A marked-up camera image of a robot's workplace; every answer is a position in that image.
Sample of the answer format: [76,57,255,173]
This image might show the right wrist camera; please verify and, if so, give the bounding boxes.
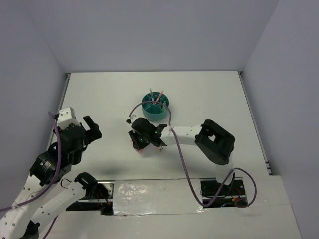
[126,114,136,124]

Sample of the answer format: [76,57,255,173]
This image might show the blue ballpoint pen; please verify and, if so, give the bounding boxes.
[149,88,154,101]

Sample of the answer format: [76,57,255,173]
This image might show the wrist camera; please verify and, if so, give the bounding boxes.
[126,114,136,124]
[57,107,77,130]

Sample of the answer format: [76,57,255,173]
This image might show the pink gel pen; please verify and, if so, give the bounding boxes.
[156,90,163,103]

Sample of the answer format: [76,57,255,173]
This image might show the left aluminium table rail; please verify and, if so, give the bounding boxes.
[41,73,70,172]

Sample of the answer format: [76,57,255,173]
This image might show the aluminium table rail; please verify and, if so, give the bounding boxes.
[237,71,273,176]
[41,73,70,172]

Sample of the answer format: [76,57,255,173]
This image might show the right aluminium table rail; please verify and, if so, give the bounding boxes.
[237,71,273,176]

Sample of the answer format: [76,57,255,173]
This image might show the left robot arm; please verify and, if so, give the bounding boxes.
[0,113,102,239]

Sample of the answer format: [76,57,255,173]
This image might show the teal round desk organizer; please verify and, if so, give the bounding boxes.
[142,92,169,122]

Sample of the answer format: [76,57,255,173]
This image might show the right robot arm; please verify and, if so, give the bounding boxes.
[129,118,235,195]

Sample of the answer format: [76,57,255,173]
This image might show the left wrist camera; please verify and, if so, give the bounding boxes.
[57,107,77,130]

